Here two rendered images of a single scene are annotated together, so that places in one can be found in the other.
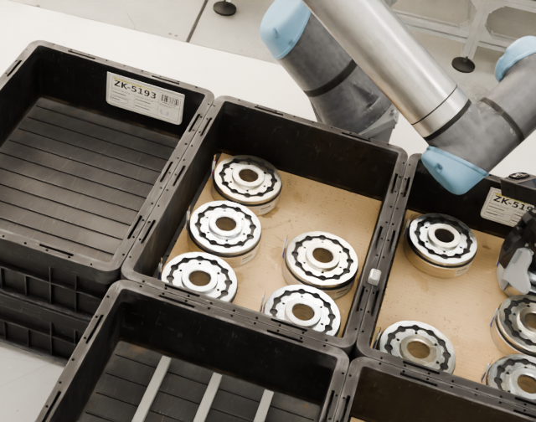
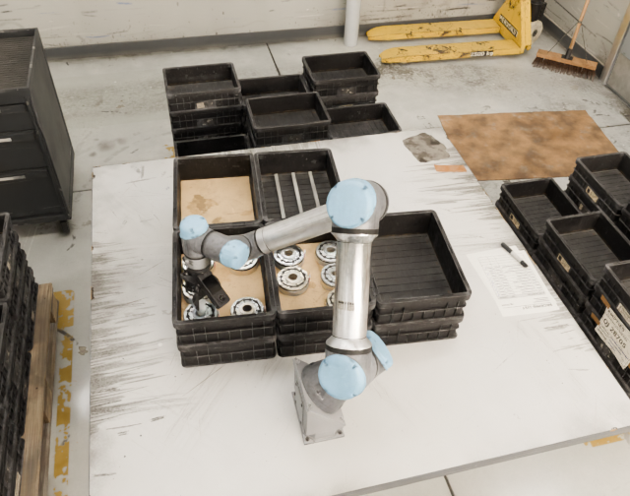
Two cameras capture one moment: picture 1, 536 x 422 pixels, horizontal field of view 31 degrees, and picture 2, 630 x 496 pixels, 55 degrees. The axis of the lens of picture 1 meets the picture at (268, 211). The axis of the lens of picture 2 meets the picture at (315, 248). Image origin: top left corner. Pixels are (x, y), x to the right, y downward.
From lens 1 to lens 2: 2.31 m
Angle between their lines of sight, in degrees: 90
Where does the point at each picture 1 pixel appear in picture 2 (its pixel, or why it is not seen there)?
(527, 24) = not seen: outside the picture
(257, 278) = (313, 272)
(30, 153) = (434, 283)
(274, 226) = (321, 295)
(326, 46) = not seen: hidden behind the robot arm
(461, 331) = (227, 284)
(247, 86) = (404, 445)
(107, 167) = (403, 292)
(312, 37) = not seen: hidden behind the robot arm
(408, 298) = (252, 288)
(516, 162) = (218, 473)
